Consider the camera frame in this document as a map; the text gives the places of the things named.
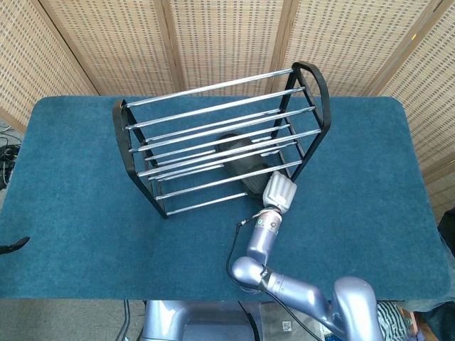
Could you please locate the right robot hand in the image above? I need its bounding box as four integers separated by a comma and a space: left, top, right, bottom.
262, 171, 298, 214

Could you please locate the black floor cable bundle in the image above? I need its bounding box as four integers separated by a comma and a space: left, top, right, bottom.
0, 120, 23, 191

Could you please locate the striped cloth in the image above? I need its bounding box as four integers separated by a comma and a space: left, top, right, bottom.
375, 301, 424, 341

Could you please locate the black chrome-bar shoe rack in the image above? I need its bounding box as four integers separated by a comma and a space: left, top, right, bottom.
112, 61, 332, 220

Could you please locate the lavender robot torso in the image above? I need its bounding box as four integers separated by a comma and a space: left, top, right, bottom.
141, 300, 257, 341

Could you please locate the plastic bag with QR label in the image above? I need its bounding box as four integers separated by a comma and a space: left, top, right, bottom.
258, 302, 333, 341

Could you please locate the blue carpet mat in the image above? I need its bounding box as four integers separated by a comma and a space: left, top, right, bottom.
0, 95, 452, 303

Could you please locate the dark object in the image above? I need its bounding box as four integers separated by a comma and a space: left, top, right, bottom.
437, 209, 455, 259

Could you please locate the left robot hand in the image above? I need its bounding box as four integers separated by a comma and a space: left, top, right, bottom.
0, 237, 31, 256

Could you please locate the woven rattan folding screen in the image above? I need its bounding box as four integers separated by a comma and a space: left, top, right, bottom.
0, 0, 455, 195

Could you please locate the black hanging cable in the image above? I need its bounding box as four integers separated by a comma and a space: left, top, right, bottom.
120, 300, 132, 341

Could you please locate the black shoe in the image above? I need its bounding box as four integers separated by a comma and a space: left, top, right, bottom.
214, 133, 282, 198

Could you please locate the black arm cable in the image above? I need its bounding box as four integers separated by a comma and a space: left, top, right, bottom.
225, 217, 260, 282

